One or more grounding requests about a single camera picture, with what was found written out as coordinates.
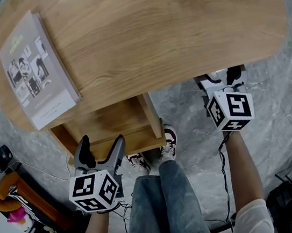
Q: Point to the person's right forearm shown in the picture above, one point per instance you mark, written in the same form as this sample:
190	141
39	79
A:
243	169

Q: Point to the wooden drawer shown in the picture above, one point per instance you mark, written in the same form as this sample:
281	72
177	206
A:
119	122

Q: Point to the black white striped blanket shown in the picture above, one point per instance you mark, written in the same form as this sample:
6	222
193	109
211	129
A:
29	209

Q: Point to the pink star cushion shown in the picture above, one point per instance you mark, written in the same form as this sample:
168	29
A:
15	215

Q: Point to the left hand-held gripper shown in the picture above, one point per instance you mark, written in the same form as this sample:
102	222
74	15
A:
95	192

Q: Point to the person's left shoe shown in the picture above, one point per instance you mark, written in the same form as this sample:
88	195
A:
139	164

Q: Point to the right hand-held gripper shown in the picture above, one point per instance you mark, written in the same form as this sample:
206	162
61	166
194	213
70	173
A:
231	108

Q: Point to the person's white shirt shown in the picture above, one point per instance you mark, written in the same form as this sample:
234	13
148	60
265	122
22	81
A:
253	222

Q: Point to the person's blue jeans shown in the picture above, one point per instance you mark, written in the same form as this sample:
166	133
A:
162	208

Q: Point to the orange square cushion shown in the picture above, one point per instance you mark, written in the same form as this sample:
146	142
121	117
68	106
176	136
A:
2	193

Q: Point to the person's shoe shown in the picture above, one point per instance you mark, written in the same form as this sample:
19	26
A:
139	164
169	142

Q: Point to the wooden coffee table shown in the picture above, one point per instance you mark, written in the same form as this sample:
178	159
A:
163	34

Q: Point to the person's right shoe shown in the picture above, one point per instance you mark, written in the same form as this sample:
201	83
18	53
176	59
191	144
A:
169	142

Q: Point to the grey photo book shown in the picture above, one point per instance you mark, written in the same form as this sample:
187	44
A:
39	75

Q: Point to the orange wooden sofa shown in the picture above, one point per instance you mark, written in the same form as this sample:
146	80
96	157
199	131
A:
45	209

